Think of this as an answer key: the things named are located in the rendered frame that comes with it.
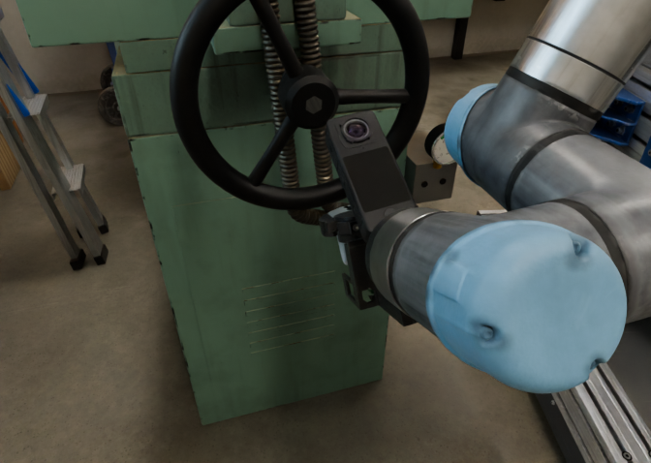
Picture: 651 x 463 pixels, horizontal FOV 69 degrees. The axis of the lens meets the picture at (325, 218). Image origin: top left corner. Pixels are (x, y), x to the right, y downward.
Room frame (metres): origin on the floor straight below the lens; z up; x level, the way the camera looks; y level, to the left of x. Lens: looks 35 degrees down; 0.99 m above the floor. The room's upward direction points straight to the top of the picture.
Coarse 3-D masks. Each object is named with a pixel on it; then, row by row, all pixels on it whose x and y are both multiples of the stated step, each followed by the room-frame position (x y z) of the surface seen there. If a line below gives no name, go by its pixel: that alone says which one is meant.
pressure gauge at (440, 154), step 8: (440, 128) 0.69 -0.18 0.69; (432, 136) 0.69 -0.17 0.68; (440, 136) 0.68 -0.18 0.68; (424, 144) 0.70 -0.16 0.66; (432, 144) 0.68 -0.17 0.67; (440, 144) 0.68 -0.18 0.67; (432, 152) 0.67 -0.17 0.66; (440, 152) 0.68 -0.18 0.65; (448, 152) 0.68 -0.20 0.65; (440, 160) 0.68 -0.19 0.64; (448, 160) 0.68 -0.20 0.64; (440, 168) 0.70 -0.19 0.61
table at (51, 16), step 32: (32, 0) 0.59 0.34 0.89; (64, 0) 0.60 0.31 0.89; (96, 0) 0.61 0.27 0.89; (128, 0) 0.62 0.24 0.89; (160, 0) 0.63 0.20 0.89; (192, 0) 0.64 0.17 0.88; (352, 0) 0.70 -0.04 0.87; (416, 0) 0.73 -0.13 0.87; (448, 0) 0.74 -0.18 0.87; (32, 32) 0.59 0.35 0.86; (64, 32) 0.60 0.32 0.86; (96, 32) 0.61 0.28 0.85; (128, 32) 0.62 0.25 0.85; (160, 32) 0.63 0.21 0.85; (224, 32) 0.56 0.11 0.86; (256, 32) 0.57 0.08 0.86; (288, 32) 0.58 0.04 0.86; (320, 32) 0.59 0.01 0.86; (352, 32) 0.60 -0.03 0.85
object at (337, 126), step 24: (336, 120) 0.38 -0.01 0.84; (360, 120) 0.38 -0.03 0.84; (336, 144) 0.36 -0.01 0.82; (360, 144) 0.36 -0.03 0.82; (384, 144) 0.36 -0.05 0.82; (336, 168) 0.36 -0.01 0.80; (360, 168) 0.34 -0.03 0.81; (384, 168) 0.34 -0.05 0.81; (360, 192) 0.32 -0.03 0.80; (384, 192) 0.32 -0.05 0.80; (408, 192) 0.32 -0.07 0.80; (360, 216) 0.30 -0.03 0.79; (384, 216) 0.30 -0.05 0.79
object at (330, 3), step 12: (288, 0) 0.58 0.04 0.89; (324, 0) 0.59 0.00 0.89; (336, 0) 0.60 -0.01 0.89; (240, 12) 0.56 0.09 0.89; (252, 12) 0.57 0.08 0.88; (288, 12) 0.58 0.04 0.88; (324, 12) 0.59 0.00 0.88; (336, 12) 0.60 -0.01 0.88; (240, 24) 0.56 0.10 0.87; (252, 24) 0.57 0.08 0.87
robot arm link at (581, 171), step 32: (544, 160) 0.27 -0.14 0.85; (576, 160) 0.26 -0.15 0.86; (608, 160) 0.25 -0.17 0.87; (512, 192) 0.27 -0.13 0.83; (544, 192) 0.25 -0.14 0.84; (576, 192) 0.23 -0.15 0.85; (608, 192) 0.22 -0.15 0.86; (640, 192) 0.21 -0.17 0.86; (608, 224) 0.19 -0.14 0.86; (640, 224) 0.19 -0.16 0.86; (640, 256) 0.18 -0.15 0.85; (640, 288) 0.17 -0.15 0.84
